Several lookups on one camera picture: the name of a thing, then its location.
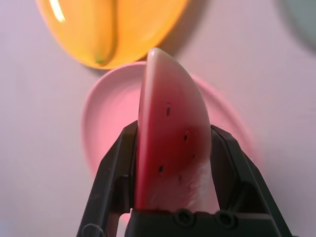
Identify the red watermelon slice toy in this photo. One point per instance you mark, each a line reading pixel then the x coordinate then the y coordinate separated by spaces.
pixel 172 123

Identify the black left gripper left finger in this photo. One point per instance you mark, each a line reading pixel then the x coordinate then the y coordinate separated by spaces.
pixel 108 177

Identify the yellow round plate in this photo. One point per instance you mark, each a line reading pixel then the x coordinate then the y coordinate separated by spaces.
pixel 148 22

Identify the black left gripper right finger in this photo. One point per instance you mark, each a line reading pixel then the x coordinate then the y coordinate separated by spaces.
pixel 242 187

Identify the light green round plate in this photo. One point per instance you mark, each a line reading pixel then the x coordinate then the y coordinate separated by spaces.
pixel 306 19

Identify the pink round plate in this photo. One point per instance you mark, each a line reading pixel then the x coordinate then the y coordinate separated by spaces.
pixel 111 103

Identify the yellow toy banana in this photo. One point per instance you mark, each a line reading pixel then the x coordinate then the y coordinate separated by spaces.
pixel 101 29

